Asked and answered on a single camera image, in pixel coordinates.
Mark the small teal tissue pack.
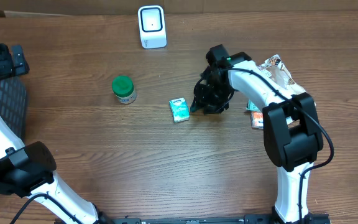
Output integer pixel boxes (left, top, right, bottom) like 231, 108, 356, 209
169, 98, 190, 123

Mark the teal snack packet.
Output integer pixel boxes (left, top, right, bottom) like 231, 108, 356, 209
246, 100, 261, 113

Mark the orange snack packet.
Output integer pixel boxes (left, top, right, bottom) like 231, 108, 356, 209
251, 111, 264, 129

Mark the Panitee bread bag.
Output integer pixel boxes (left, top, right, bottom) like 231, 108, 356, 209
258, 54, 306, 95

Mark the green lid jar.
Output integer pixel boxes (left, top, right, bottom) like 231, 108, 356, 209
112, 75, 137, 104

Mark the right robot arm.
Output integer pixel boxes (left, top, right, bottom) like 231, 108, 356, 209
190, 45, 334, 223

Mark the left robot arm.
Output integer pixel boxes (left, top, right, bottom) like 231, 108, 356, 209
0, 44, 111, 223

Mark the dark grey mesh basket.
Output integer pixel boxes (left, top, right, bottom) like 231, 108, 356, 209
0, 77, 28, 140

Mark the cardboard backdrop wall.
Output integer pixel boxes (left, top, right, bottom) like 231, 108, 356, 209
0, 0, 358, 17

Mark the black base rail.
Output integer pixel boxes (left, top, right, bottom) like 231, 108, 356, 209
54, 213, 332, 224

